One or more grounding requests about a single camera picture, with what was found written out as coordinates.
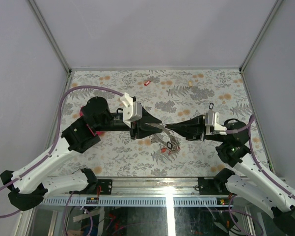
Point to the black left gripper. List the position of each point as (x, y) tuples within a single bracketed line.
[(143, 130)]

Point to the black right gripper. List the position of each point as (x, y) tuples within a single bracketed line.
[(188, 127)]

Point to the large metal keyring with keys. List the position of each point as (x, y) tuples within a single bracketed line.
[(166, 141)]

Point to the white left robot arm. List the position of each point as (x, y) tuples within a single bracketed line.
[(34, 183)]

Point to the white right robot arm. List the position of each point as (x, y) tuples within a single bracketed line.
[(246, 176)]

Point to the black tag with key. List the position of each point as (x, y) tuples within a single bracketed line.
[(211, 106)]

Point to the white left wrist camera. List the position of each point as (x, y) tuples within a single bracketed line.
[(132, 110)]

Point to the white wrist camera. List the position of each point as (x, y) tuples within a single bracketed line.
[(132, 110), (212, 125)]

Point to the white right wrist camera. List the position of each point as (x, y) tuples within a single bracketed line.
[(212, 125)]

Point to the aluminium front rail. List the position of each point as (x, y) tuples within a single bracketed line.
[(138, 191)]

